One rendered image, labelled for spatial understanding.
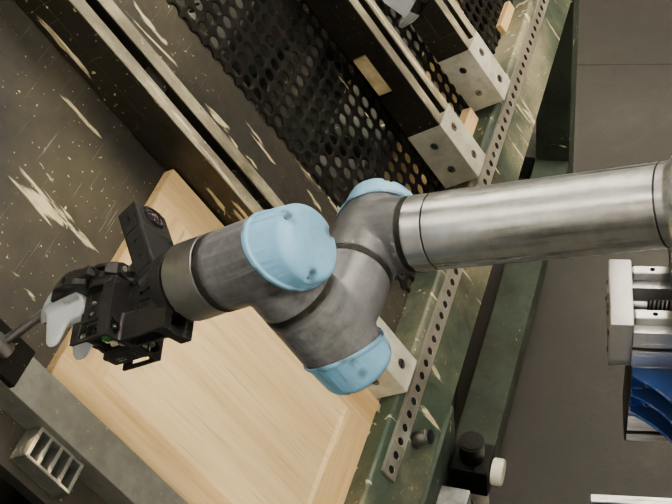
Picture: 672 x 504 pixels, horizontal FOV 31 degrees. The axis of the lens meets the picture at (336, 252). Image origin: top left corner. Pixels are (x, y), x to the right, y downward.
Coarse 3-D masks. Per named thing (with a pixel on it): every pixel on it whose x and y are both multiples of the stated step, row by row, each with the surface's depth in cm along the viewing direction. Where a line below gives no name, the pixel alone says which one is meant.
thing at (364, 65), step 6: (354, 60) 203; (360, 60) 202; (366, 60) 202; (360, 66) 203; (366, 66) 203; (372, 66) 202; (366, 72) 204; (372, 72) 203; (366, 78) 205; (372, 78) 204; (378, 78) 204; (372, 84) 205; (378, 84) 205; (384, 84) 204; (378, 90) 206; (384, 90) 205; (390, 90) 205
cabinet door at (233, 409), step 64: (192, 192) 162; (128, 256) 150; (256, 320) 166; (64, 384) 138; (128, 384) 145; (192, 384) 154; (256, 384) 163; (320, 384) 173; (192, 448) 151; (256, 448) 160; (320, 448) 170
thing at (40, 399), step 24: (0, 384) 129; (24, 384) 131; (48, 384) 133; (24, 408) 131; (48, 408) 132; (72, 408) 135; (72, 432) 134; (96, 432) 137; (96, 456) 136; (120, 456) 139; (96, 480) 137; (120, 480) 138; (144, 480) 140
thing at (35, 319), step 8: (40, 312) 127; (32, 320) 127; (40, 320) 127; (16, 328) 128; (24, 328) 127; (0, 336) 127; (8, 336) 128; (16, 336) 128; (0, 344) 127; (8, 344) 128; (0, 352) 128; (8, 352) 128
